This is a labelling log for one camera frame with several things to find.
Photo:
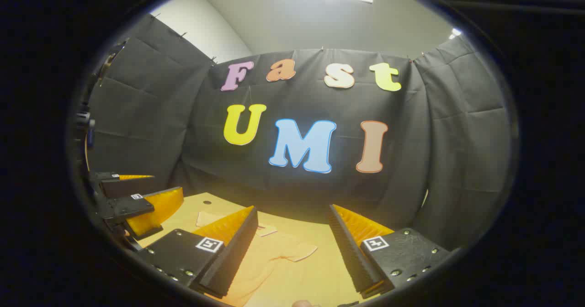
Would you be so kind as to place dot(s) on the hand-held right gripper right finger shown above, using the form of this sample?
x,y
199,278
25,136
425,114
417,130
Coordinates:
x,y
349,252

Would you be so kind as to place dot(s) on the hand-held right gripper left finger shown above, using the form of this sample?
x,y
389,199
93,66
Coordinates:
x,y
233,252

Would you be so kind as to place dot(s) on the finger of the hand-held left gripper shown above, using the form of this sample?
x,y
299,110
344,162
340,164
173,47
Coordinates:
x,y
114,186
125,208

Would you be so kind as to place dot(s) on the orange T-shirt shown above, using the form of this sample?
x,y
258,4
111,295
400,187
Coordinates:
x,y
269,266

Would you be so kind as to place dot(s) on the black backdrop cloth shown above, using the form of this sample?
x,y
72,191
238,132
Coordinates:
x,y
320,193

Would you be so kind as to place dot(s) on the small ceiling light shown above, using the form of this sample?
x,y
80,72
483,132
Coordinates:
x,y
455,33

